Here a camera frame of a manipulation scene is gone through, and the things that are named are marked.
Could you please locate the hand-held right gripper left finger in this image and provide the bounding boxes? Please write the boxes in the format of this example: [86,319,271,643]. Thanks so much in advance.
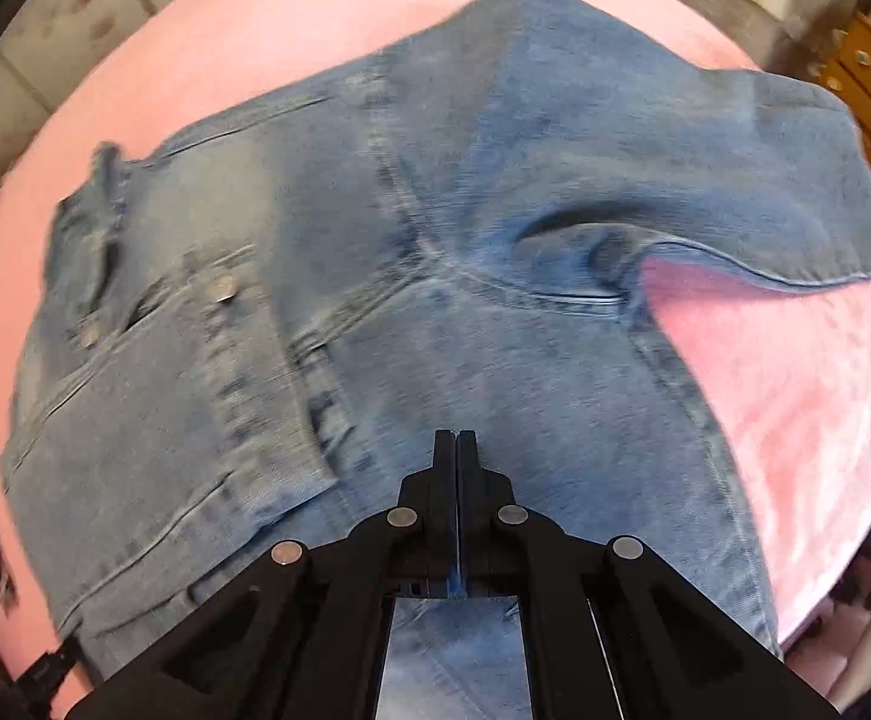
[67,429,457,720]

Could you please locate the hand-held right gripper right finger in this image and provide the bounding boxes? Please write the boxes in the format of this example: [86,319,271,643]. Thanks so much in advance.
[456,429,845,720]

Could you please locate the pink fleece bed blanket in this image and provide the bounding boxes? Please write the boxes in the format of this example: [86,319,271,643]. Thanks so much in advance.
[0,0,871,717]

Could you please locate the blue denim jeans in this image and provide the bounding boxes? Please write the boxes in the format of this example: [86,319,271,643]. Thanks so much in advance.
[0,0,871,720]

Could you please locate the black cable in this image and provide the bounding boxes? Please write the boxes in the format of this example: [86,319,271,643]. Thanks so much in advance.
[11,637,80,717]

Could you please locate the white floral wardrobe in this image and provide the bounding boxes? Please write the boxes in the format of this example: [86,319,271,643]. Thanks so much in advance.
[0,0,203,196]

